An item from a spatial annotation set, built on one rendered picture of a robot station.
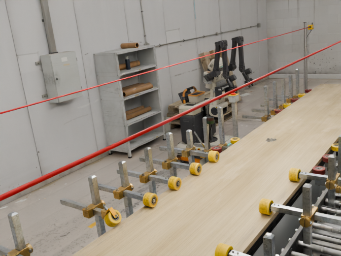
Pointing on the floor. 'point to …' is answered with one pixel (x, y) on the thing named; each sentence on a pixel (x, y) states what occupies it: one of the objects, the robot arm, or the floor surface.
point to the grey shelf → (113, 94)
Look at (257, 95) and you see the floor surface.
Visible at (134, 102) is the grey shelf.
